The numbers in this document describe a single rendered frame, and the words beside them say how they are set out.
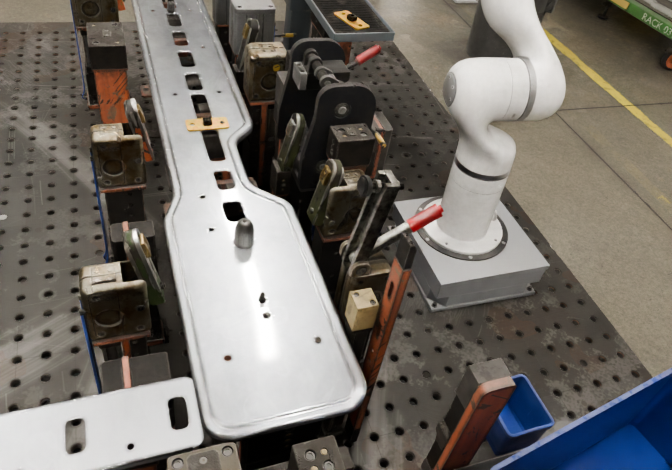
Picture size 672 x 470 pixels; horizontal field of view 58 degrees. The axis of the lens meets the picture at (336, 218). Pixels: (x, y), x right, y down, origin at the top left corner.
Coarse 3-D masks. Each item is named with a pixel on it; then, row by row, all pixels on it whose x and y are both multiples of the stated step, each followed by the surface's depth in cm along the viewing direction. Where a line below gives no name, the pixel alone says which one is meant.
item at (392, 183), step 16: (368, 176) 80; (384, 176) 82; (368, 192) 80; (384, 192) 81; (368, 208) 86; (384, 208) 83; (368, 224) 85; (352, 240) 90; (368, 240) 86; (368, 256) 89
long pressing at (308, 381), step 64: (192, 0) 163; (192, 192) 106; (256, 192) 108; (192, 256) 95; (256, 256) 97; (192, 320) 86; (256, 320) 88; (320, 320) 89; (256, 384) 80; (320, 384) 81
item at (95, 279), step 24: (120, 264) 87; (96, 288) 82; (120, 288) 83; (144, 288) 85; (96, 312) 85; (120, 312) 87; (144, 312) 88; (96, 336) 89; (120, 336) 91; (144, 336) 92; (96, 384) 97
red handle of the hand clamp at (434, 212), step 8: (432, 208) 89; (440, 208) 89; (416, 216) 89; (424, 216) 89; (432, 216) 89; (440, 216) 89; (408, 224) 89; (416, 224) 89; (424, 224) 89; (392, 232) 90; (400, 232) 89; (408, 232) 90; (384, 240) 90; (392, 240) 90; (376, 248) 90; (352, 256) 90
